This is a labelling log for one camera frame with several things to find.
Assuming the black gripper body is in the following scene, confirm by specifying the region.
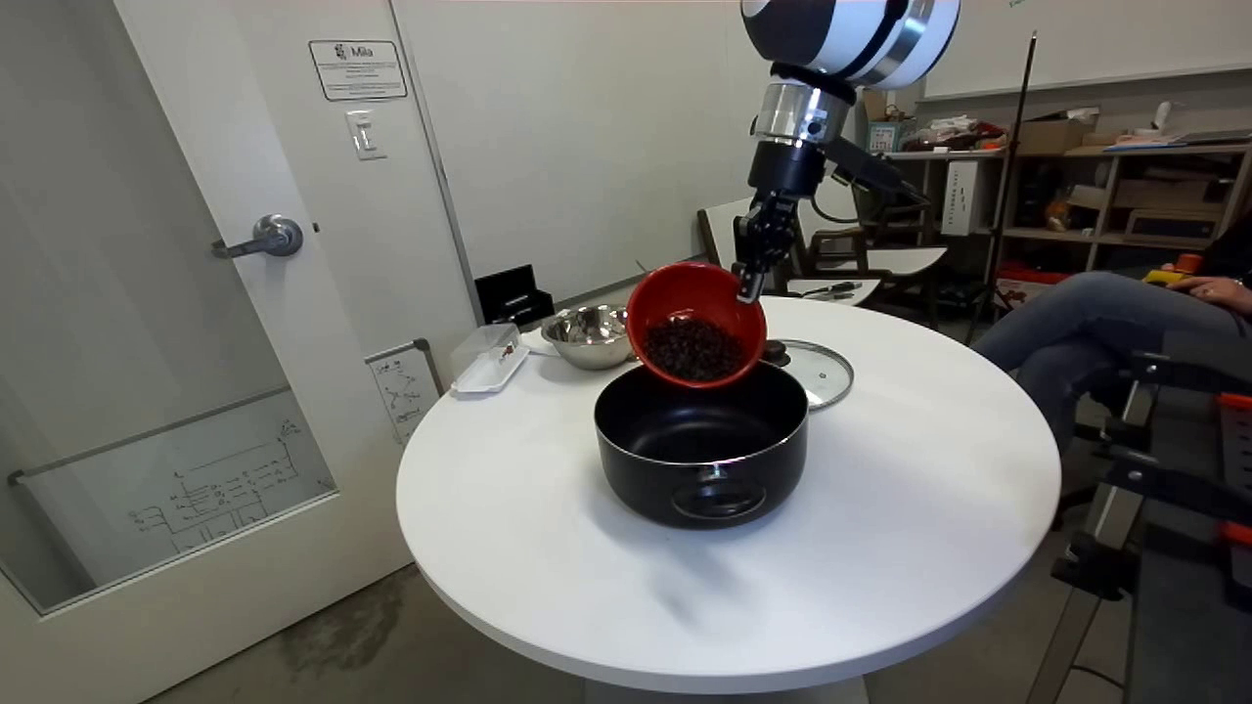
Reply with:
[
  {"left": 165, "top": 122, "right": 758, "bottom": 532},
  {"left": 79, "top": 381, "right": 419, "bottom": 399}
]
[{"left": 734, "top": 188, "right": 808, "bottom": 282}]

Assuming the red bowl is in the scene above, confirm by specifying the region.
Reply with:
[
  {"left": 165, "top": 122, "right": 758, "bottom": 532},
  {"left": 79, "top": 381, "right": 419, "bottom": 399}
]
[{"left": 623, "top": 259, "right": 771, "bottom": 394}]

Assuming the glass pot lid black knob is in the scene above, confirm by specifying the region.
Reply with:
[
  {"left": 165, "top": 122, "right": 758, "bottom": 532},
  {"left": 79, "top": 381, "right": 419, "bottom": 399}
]
[{"left": 758, "top": 334, "right": 856, "bottom": 415}]

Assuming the stainless steel bowl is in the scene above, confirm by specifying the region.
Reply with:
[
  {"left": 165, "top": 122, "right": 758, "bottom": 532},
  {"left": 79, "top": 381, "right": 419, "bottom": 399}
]
[{"left": 538, "top": 303, "right": 641, "bottom": 372}]

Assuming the black cooking pot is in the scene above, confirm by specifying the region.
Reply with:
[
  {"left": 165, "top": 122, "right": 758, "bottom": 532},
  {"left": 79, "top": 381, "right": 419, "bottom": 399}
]
[{"left": 593, "top": 360, "right": 816, "bottom": 532}]

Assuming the person's hand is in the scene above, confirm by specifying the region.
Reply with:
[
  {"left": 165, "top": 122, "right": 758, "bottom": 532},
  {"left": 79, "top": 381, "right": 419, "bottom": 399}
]
[{"left": 1177, "top": 266, "right": 1252, "bottom": 312}]

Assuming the white leaning panel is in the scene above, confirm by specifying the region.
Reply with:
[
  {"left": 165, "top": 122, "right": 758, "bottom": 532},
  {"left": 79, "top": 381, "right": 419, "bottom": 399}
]
[
  {"left": 696, "top": 193, "right": 750, "bottom": 269},
  {"left": 799, "top": 182, "right": 869, "bottom": 269}
]

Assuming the dark beans pile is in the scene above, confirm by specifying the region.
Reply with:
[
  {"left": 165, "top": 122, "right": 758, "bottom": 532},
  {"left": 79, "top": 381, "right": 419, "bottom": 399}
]
[{"left": 645, "top": 312, "right": 748, "bottom": 382}]

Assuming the small white table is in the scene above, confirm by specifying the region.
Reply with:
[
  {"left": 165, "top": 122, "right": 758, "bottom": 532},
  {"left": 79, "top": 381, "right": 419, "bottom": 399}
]
[{"left": 782, "top": 244, "right": 953, "bottom": 309}]

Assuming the black vertical pole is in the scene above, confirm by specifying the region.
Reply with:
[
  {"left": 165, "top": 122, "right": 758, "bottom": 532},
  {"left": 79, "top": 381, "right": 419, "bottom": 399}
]
[{"left": 980, "top": 34, "right": 1047, "bottom": 329}]

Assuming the clear plastic container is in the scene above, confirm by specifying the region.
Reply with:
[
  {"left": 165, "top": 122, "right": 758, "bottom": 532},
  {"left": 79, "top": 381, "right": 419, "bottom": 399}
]
[{"left": 445, "top": 320, "right": 538, "bottom": 399}]

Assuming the storage shelf unit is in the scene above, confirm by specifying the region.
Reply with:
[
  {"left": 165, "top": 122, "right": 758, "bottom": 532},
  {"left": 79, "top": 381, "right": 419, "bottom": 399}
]
[{"left": 854, "top": 124, "right": 1252, "bottom": 309}]

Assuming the cardboard box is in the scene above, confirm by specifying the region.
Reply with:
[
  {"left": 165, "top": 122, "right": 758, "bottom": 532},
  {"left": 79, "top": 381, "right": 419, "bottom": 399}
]
[{"left": 1013, "top": 114, "right": 1103, "bottom": 156}]

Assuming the person's leg in jeans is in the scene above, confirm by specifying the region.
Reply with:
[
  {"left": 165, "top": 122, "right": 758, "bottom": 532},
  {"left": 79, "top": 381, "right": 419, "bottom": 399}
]
[{"left": 970, "top": 266, "right": 1252, "bottom": 424}]

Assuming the small whiteboard with drawings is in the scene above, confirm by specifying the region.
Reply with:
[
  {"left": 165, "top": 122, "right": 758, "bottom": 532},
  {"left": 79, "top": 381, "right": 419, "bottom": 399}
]
[{"left": 364, "top": 337, "right": 445, "bottom": 446}]

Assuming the white door with window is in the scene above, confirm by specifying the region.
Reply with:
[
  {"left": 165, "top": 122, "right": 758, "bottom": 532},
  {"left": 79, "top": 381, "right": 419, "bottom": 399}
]
[{"left": 0, "top": 0, "right": 417, "bottom": 704}]

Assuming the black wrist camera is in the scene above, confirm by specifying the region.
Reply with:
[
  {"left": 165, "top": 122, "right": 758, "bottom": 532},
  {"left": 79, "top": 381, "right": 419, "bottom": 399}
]
[{"left": 834, "top": 135, "right": 923, "bottom": 209}]

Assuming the black wall tray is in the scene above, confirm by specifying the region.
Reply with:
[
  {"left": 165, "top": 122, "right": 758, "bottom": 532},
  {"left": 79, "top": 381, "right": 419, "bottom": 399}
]
[{"left": 469, "top": 261, "right": 559, "bottom": 329}]

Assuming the white light switch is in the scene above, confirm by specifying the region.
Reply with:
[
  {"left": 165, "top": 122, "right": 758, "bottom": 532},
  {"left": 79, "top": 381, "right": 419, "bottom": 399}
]
[{"left": 346, "top": 107, "right": 391, "bottom": 166}]

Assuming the white wall sign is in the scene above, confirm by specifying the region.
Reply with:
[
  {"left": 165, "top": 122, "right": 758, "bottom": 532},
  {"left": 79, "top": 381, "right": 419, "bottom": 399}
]
[{"left": 306, "top": 34, "right": 410, "bottom": 107}]

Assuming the silver door handle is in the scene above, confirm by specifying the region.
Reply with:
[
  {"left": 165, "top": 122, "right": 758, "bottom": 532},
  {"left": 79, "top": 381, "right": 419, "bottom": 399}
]
[{"left": 212, "top": 212, "right": 311, "bottom": 261}]

